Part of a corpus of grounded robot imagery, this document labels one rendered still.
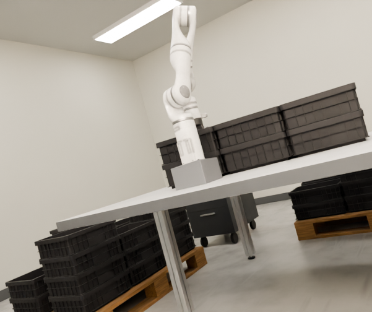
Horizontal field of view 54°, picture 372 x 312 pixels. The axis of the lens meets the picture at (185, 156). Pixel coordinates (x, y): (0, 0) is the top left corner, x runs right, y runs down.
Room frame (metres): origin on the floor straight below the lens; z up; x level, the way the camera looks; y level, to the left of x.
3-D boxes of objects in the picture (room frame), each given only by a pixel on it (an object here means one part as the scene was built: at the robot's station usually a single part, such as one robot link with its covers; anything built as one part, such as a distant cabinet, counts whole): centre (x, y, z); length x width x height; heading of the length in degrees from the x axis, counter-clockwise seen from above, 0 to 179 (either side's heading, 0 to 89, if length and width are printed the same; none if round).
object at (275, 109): (1.76, -0.36, 0.92); 0.40 x 0.30 x 0.02; 157
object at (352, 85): (1.65, -0.64, 0.92); 0.40 x 0.30 x 0.02; 157
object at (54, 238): (2.23, 0.75, 0.37); 0.40 x 0.30 x 0.45; 148
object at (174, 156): (1.88, -0.08, 0.87); 0.40 x 0.30 x 0.11; 157
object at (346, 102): (1.65, -0.64, 0.87); 0.40 x 0.30 x 0.11; 157
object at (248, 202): (3.68, -0.22, 0.45); 0.62 x 0.45 x 0.90; 148
